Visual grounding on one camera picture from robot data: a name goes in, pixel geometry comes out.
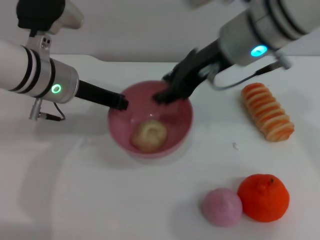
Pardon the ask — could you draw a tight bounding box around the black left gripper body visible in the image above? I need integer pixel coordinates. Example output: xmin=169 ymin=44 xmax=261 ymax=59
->
xmin=74 ymin=79 xmax=122 ymax=110

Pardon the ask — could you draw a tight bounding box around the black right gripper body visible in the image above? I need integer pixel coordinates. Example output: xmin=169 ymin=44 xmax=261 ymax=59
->
xmin=161 ymin=38 xmax=230 ymax=98

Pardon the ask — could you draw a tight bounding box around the pink plastic bowl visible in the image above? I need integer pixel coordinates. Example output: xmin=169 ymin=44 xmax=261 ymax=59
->
xmin=107 ymin=80 xmax=194 ymax=160

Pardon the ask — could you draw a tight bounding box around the beige egg yolk pastry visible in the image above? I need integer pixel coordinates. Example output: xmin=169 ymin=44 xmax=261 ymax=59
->
xmin=131 ymin=119 xmax=168 ymax=153

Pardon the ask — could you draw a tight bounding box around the orange striped bread roll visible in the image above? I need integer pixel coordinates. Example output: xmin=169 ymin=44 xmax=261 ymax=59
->
xmin=240 ymin=82 xmax=295 ymax=143

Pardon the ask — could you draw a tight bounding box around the pink round bun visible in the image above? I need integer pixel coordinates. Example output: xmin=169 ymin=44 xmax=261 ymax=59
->
xmin=201 ymin=187 xmax=243 ymax=228

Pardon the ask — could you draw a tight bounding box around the orange mandarin fruit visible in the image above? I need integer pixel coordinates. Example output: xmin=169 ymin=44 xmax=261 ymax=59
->
xmin=237 ymin=173 xmax=290 ymax=223

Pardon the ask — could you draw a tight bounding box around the left gripper cable with plug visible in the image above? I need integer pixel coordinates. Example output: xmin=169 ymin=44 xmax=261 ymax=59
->
xmin=28 ymin=97 xmax=66 ymax=123

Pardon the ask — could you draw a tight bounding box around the gripper cable with plug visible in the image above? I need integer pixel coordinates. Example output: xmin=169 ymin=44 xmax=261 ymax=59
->
xmin=28 ymin=97 xmax=66 ymax=123
xmin=211 ymin=52 xmax=292 ymax=91

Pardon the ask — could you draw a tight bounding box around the right gripper cable with plug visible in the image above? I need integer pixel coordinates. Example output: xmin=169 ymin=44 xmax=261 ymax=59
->
xmin=211 ymin=52 xmax=292 ymax=91

